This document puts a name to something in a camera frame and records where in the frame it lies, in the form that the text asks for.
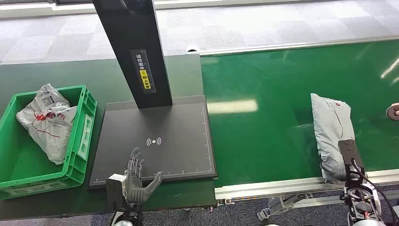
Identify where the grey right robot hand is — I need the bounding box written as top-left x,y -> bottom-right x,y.
335,167 -> 368,188

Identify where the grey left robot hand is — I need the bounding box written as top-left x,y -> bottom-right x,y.
124,147 -> 163,206

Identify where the grey package with red logo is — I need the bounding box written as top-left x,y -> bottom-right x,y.
310,92 -> 356,184

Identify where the white package with red print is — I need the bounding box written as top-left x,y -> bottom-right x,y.
28,105 -> 78,166

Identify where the green conveyor belt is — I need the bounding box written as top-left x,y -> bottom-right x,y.
199,40 -> 399,188

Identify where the black and yellow column label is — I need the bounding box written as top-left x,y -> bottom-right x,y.
129,48 -> 157,95

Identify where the green plastic crate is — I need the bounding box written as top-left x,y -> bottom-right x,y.
0,84 -> 98,201

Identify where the black scanner column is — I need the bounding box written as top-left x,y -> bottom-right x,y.
91,0 -> 173,109

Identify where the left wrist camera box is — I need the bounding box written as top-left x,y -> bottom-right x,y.
105,173 -> 128,210

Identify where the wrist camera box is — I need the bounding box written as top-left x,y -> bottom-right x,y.
105,173 -> 128,210
338,139 -> 366,171

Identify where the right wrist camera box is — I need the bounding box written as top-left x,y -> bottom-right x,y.
338,139 -> 366,171

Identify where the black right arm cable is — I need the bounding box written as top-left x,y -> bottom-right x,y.
350,158 -> 399,220

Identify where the black scanner base plate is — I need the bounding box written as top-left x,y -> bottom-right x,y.
88,95 -> 218,190

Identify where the aluminium conveyor side rail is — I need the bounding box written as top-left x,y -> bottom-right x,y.
186,34 -> 399,57
214,169 -> 399,201

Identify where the grey conveyor support bracket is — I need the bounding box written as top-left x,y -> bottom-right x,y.
256,195 -> 283,221

